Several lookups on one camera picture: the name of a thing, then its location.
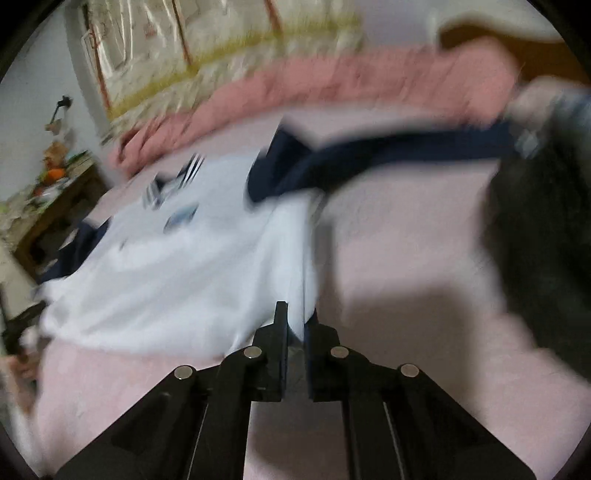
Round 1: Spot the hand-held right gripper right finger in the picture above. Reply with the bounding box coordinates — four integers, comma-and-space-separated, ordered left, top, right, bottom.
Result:
305, 309, 536, 480

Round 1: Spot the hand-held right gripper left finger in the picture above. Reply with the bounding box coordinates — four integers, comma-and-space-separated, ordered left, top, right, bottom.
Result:
55, 301, 290, 480

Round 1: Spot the white navy-collared sailor shirt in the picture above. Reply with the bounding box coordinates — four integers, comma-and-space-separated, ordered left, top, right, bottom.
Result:
37, 122, 515, 356

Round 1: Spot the person's left forearm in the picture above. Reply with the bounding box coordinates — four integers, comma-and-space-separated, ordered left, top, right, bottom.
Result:
9, 406, 44, 474

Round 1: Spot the bed with pink sheet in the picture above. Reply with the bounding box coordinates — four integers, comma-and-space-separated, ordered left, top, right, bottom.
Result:
9, 106, 591, 480

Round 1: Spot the wooden desk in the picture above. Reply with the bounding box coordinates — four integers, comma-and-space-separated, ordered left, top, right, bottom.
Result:
9, 157, 112, 278

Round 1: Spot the printed cardboard box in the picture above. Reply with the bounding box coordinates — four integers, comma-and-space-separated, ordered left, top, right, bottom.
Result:
43, 141, 68, 168

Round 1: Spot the dark cloth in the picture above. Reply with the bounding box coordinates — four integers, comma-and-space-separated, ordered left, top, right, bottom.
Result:
482, 78, 591, 384

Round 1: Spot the pink checked quilt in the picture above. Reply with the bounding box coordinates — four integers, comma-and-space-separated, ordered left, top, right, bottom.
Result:
108, 39, 520, 174

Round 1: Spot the grass-printed curtain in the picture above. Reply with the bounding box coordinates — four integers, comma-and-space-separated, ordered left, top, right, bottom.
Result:
81, 0, 365, 134

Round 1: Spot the brown wooden board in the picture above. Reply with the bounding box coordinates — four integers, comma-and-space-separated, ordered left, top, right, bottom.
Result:
436, 23, 591, 86

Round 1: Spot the wall lamp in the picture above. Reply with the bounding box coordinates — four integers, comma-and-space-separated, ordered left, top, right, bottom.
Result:
45, 95, 73, 136

